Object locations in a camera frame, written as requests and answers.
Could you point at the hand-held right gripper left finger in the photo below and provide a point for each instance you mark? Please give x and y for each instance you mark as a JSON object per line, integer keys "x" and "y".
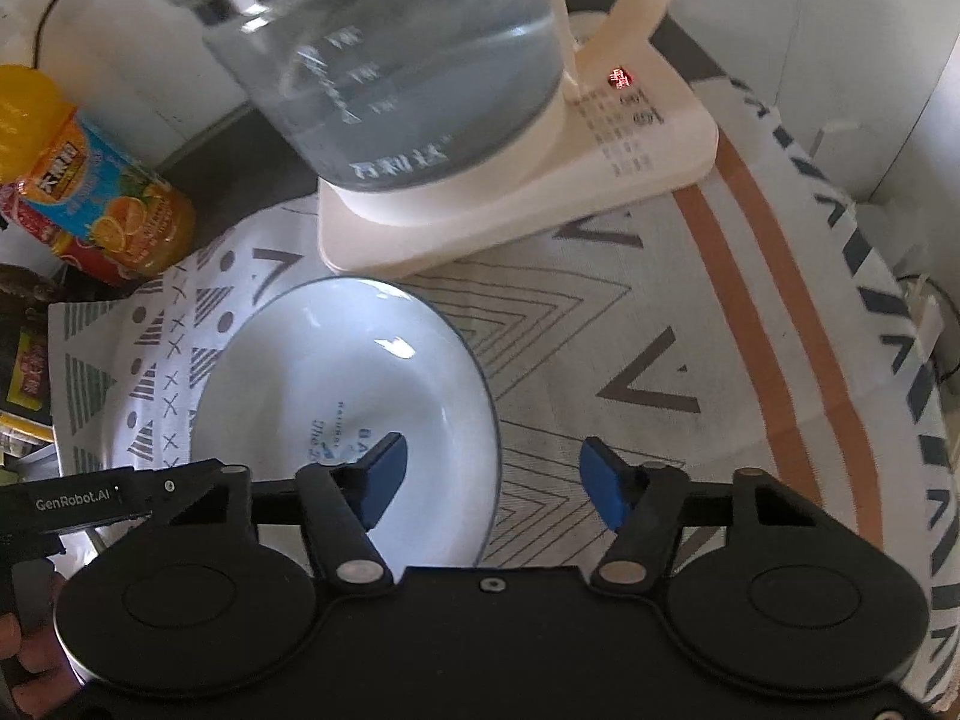
{"x": 386, "y": 469}

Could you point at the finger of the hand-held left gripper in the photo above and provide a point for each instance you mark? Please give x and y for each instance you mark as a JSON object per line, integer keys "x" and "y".
{"x": 171, "y": 486}

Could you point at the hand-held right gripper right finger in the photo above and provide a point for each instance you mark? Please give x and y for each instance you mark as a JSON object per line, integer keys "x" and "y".
{"x": 604, "y": 480}

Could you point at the white plate with blue print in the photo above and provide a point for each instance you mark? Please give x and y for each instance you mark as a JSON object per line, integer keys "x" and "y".
{"x": 315, "y": 390}

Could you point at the person's left hand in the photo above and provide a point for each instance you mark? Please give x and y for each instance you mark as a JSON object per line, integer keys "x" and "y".
{"x": 30, "y": 660}

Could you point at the patterned fringed table cloth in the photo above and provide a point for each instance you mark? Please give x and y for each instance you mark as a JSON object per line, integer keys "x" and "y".
{"x": 675, "y": 360}

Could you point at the red drink can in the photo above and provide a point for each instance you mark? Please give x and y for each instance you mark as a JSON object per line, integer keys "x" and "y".
{"x": 86, "y": 259}

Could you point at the orange juice bottle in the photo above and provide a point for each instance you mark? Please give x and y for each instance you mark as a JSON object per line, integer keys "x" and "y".
{"x": 112, "y": 195}

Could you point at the cream kettle base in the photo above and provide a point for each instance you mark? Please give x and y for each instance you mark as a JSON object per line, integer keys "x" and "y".
{"x": 600, "y": 165}

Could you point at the glass electric kettle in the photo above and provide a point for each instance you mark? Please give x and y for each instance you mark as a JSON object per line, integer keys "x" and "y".
{"x": 405, "y": 75}

